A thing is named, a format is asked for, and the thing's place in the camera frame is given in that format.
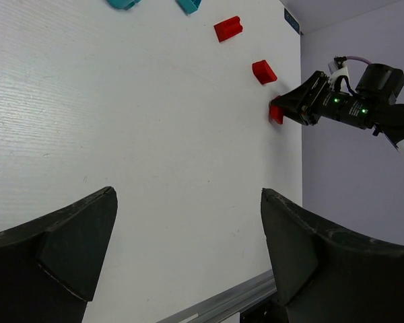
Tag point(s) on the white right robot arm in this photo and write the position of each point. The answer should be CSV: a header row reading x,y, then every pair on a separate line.
x,y
372,105

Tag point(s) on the red lego brick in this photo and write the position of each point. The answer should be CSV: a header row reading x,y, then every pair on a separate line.
x,y
263,72
276,113
228,28

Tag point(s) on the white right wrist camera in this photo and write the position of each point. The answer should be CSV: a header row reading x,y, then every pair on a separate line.
x,y
337,68

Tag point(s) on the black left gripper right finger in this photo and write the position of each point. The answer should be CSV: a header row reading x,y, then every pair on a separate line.
x,y
325,272

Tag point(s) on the red lego brick top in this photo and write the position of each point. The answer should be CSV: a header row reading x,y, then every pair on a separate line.
x,y
228,28

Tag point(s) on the blue label right corner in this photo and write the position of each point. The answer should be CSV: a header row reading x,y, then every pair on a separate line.
x,y
290,19

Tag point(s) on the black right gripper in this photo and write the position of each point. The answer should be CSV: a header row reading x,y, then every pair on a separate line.
x,y
372,105

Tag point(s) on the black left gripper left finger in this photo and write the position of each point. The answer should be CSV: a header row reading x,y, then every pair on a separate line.
x,y
50,266

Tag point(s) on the teal small lego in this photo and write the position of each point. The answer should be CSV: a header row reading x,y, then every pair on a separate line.
x,y
189,6

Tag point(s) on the teal printed round lego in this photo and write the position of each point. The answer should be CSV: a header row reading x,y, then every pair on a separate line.
x,y
122,4

